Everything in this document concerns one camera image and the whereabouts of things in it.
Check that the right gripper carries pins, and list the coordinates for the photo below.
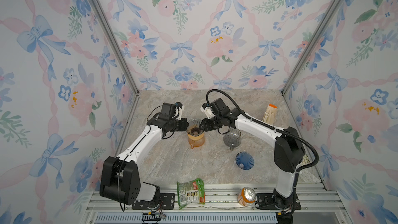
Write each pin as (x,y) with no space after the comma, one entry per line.
(204,125)

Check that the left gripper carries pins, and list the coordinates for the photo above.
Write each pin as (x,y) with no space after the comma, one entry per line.
(184,123)

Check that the grey glass dripper cone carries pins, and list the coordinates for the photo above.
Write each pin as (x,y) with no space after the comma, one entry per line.
(194,125)

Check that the coffee filter paper pack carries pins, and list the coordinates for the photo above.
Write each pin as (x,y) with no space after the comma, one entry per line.
(270,114)

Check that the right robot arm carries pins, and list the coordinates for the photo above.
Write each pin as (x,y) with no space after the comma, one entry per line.
(288,149)

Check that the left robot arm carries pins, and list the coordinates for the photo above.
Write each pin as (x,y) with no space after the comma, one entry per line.
(121,180)

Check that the blue glass dripper cone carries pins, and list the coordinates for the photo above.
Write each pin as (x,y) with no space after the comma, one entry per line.
(244,160)

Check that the orange glass carafe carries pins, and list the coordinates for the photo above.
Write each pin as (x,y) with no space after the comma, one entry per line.
(196,141)

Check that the grey glass carafe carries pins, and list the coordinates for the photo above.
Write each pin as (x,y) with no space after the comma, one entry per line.
(232,139)

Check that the green snack bag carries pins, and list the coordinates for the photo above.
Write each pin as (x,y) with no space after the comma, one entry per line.
(191,192)

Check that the orange soda can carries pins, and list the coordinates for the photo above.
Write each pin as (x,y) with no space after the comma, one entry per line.
(247,196)

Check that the small patterned dish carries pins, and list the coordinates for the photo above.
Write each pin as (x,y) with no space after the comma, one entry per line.
(306,160)

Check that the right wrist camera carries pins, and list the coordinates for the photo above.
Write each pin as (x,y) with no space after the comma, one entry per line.
(207,110)

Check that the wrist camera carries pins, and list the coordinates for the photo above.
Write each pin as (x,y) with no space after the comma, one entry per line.
(207,110)
(179,110)

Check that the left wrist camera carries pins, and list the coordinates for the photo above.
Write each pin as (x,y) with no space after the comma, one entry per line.
(179,110)

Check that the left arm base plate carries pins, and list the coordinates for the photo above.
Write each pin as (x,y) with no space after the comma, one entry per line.
(162,201)

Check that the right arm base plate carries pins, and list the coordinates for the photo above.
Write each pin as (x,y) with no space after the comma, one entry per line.
(269,201)

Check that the aluminium rail frame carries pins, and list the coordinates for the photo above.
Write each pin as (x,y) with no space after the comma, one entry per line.
(318,206)

